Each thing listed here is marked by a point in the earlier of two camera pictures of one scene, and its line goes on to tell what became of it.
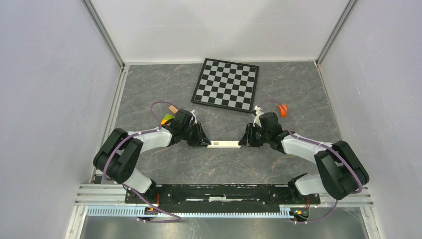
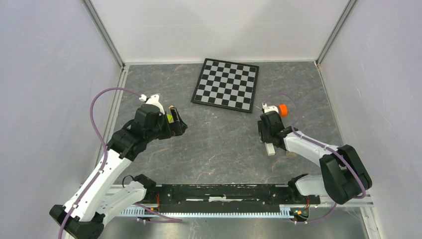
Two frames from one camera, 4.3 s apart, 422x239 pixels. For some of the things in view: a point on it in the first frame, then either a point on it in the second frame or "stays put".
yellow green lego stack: (167, 117) stays put
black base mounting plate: (221, 197) stays put
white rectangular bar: (224, 144) → (270, 149)
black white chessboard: (227, 84) stays put
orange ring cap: (283, 110) stays put
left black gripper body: (190, 134) → (167, 129)
